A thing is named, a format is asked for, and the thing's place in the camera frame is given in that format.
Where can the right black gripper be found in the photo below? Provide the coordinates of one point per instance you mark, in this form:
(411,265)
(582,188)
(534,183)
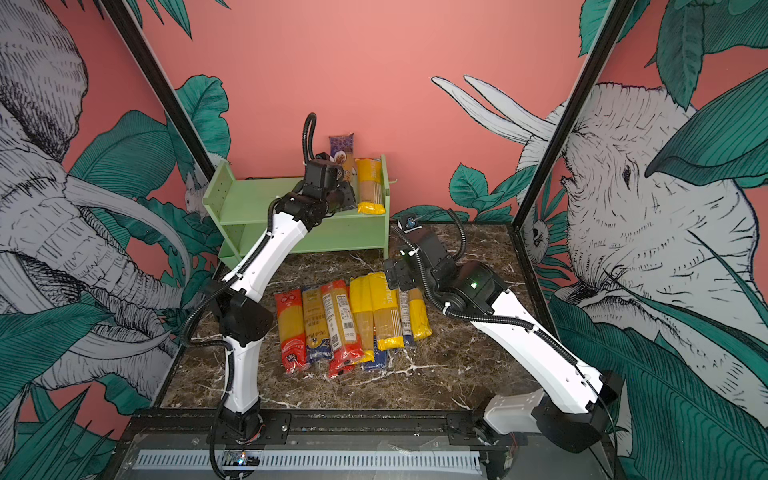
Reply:
(405,267)

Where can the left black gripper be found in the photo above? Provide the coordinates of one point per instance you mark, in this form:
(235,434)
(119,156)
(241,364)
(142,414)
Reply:
(346,188)

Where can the blue Ankara spaghetti pack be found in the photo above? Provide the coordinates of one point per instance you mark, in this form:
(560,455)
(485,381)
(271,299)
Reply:
(342,153)

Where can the yellow spaghetti pack top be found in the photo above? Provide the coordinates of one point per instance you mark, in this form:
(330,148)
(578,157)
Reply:
(370,185)

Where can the red spaghetti pack white label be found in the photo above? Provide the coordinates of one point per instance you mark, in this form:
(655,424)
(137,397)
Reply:
(344,339)

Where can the red yellow spaghetti pack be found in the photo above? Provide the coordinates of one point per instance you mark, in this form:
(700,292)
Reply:
(291,330)

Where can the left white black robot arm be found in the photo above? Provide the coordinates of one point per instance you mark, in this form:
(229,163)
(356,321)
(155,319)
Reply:
(231,316)

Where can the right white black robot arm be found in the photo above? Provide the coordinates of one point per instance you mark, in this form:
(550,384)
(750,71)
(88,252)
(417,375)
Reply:
(571,406)

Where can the green wooden two-tier shelf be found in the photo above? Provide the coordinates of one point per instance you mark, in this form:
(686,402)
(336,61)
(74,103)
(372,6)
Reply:
(239,209)

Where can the yellow spaghetti pack white label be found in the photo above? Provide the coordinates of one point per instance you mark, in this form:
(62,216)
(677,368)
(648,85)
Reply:
(413,314)

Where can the yellow spaghetti pack barcode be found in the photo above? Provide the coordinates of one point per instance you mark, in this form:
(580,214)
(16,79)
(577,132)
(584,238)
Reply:
(362,310)

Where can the yellow Pastatime spaghetti pack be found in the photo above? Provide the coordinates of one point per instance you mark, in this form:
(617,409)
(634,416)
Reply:
(386,313)

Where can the blue spaghetti pack underneath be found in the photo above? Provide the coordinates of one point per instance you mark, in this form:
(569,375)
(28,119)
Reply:
(380,362)

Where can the blue yellow spaghetti pack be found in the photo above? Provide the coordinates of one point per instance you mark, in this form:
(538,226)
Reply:
(316,328)

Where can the white perforated strip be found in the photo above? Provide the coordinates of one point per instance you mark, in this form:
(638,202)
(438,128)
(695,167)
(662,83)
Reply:
(467,462)

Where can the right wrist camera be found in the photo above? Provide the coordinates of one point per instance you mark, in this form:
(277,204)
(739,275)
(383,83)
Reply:
(409,224)

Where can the right black frame post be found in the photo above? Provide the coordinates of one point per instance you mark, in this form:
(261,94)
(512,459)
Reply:
(611,27)

